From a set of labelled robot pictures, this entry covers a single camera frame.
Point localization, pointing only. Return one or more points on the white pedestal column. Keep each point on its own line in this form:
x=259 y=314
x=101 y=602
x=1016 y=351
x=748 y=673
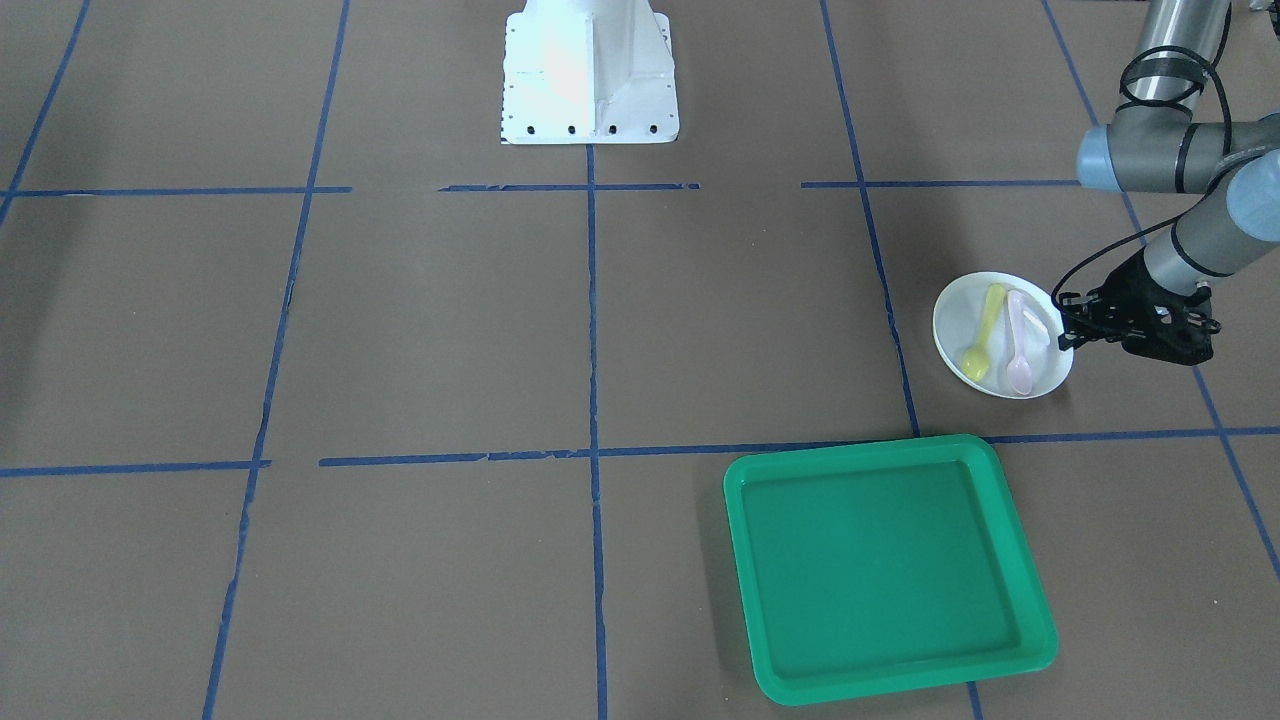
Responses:
x=579 y=72

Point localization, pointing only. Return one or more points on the green plastic tray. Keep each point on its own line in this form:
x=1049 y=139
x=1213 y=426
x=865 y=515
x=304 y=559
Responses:
x=883 y=568

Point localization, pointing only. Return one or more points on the yellow plastic spoon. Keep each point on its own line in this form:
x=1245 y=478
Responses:
x=975 y=361

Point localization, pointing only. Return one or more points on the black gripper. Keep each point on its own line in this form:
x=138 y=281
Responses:
x=1127 y=294

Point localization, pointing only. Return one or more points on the white round plate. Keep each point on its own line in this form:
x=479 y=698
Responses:
x=955 y=318

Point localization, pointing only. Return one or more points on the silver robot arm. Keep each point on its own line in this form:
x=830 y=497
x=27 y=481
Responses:
x=1173 y=132

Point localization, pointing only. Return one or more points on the pink plastic spoon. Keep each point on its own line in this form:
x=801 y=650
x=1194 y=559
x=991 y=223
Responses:
x=1019 y=372

